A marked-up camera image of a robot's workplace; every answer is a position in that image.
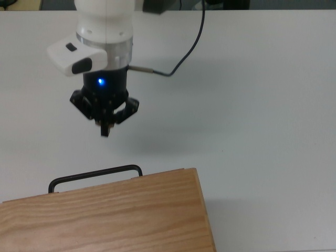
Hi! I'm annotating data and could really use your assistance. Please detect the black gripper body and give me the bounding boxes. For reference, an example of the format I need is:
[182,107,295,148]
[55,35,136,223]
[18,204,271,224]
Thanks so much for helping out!
[81,65,130,124]

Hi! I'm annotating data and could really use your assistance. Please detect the wooden drawer with black handle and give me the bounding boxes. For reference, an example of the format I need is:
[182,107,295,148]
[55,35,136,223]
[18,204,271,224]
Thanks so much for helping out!
[48,164,143,195]

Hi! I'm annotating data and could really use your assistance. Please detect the light wooden cabinet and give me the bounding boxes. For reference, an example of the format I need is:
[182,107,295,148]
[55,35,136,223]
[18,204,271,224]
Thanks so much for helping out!
[0,167,217,252]

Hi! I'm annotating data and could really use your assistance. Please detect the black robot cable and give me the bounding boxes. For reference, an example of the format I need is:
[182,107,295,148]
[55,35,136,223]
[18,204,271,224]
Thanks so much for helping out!
[128,0,206,78]

